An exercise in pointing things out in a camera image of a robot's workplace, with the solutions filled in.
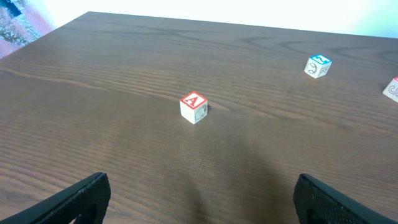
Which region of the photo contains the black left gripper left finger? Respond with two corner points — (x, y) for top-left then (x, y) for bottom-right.
(1, 172), (111, 224)

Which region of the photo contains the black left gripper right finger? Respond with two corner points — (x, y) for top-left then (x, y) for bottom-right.
(293, 174), (397, 224)

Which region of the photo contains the red letter A block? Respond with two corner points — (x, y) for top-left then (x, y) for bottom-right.
(180, 91), (208, 124)

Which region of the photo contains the blue number 2 block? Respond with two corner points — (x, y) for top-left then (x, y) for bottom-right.
(304, 54), (333, 78)

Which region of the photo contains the red number 3 block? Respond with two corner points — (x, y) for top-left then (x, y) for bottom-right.
(382, 77), (398, 102)

